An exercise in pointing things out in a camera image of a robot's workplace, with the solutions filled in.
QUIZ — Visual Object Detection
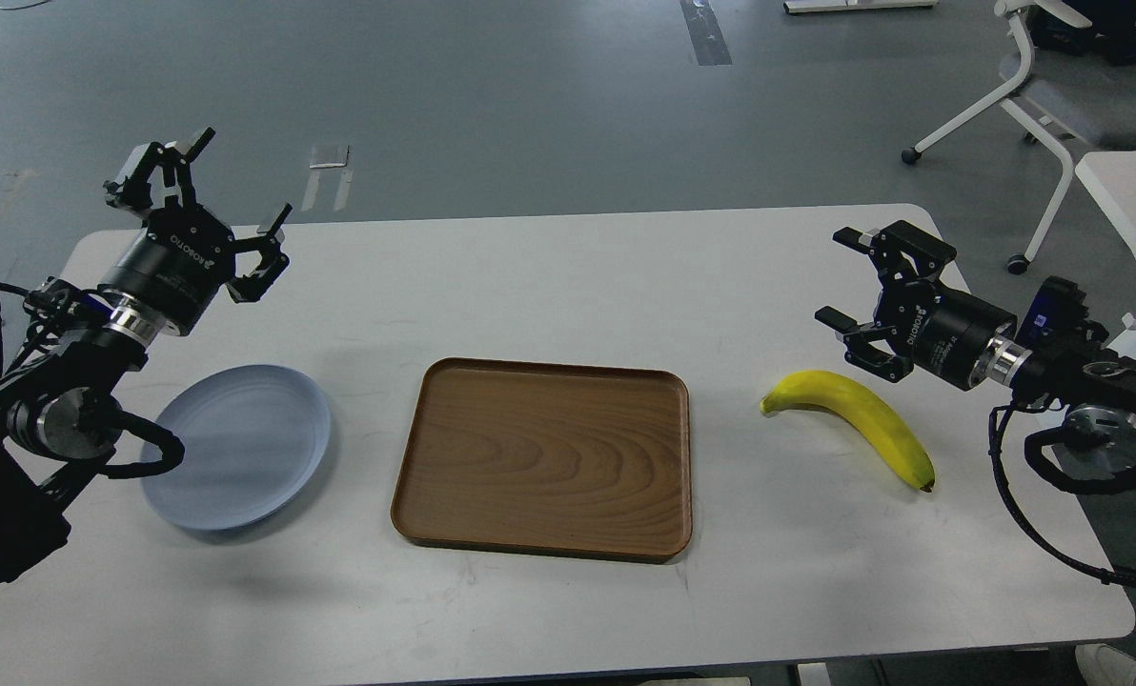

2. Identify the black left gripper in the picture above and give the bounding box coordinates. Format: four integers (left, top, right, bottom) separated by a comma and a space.
98, 127, 294, 337

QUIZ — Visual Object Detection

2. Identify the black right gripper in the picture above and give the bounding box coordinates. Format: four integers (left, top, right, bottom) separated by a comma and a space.
815, 220, 1017, 391

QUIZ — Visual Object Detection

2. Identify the yellow banana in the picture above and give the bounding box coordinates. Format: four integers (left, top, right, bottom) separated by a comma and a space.
759, 370, 937, 494

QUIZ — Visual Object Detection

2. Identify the light blue plate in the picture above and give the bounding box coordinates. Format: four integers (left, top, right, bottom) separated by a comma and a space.
141, 363, 332, 533

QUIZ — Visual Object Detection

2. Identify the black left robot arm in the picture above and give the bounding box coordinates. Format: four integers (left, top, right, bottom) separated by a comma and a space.
0, 129, 291, 583

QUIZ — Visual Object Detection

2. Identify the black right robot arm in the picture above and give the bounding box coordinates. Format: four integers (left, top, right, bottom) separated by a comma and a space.
815, 220, 1136, 589

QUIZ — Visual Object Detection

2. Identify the white grey office chair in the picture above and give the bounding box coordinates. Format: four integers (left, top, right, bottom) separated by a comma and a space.
901, 1, 1136, 274

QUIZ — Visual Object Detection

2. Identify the brown wooden tray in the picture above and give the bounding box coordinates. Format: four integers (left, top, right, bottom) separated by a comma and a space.
390, 357, 693, 564

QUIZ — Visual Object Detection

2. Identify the white shoe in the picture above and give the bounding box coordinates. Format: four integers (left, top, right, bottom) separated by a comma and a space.
1074, 643, 1136, 685

